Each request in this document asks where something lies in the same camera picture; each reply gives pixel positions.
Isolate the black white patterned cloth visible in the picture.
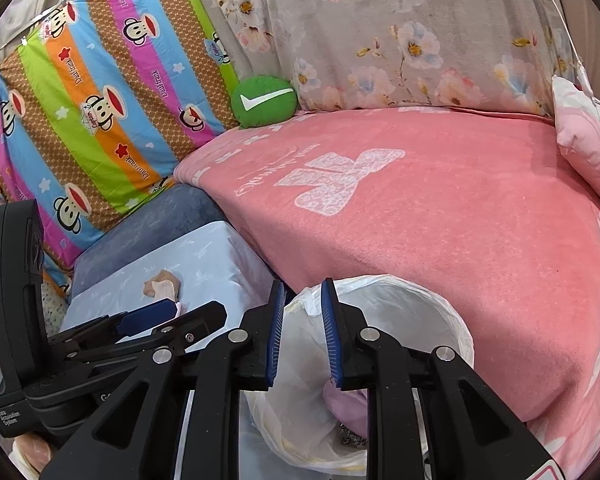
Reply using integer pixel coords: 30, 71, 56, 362
337, 422, 368, 448

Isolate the white bin with plastic liner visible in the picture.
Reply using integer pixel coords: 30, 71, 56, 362
242, 274, 476, 478

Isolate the person's left hand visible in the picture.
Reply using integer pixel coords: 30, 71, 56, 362
11, 432, 56, 472

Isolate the grey floral quilt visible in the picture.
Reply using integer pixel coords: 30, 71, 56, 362
200, 0, 581, 113

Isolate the lilac cloth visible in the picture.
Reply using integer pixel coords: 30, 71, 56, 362
325, 380, 371, 436

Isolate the green cushion white check mark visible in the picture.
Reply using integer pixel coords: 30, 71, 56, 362
231, 76, 298, 128

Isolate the beige sheer stocking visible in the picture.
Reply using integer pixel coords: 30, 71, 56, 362
143, 269, 182, 300

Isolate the striped monkey print pillow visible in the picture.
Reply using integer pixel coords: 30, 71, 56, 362
0, 0, 241, 301

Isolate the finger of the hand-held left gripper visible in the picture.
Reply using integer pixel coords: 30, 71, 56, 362
60, 297, 178, 346
80, 301, 228, 361

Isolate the blue-grey velvet cushion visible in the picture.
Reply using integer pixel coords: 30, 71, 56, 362
70, 183, 231, 301

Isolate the pink blanket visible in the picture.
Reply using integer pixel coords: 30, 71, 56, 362
172, 105, 600, 426

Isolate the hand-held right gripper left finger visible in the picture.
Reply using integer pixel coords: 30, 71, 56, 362
40, 279, 287, 480

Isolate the white cord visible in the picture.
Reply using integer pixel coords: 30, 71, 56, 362
530, 0, 600, 201

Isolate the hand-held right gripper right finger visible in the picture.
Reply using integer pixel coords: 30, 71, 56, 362
320, 277, 556, 480

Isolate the pink pillow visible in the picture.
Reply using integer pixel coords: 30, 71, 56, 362
551, 76, 600, 218

